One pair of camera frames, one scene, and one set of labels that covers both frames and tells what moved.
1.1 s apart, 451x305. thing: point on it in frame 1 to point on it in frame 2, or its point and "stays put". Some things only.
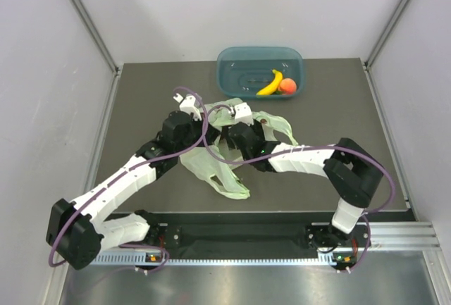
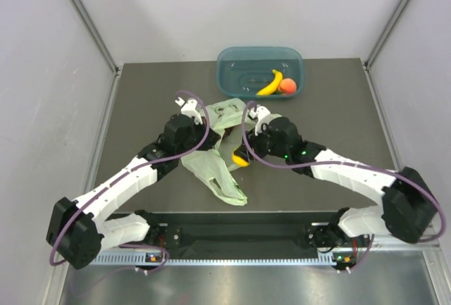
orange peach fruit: [287, 86] stays put
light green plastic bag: [215, 161] stays put
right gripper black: [232, 144] to [254, 141]
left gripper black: [211, 134] stays put
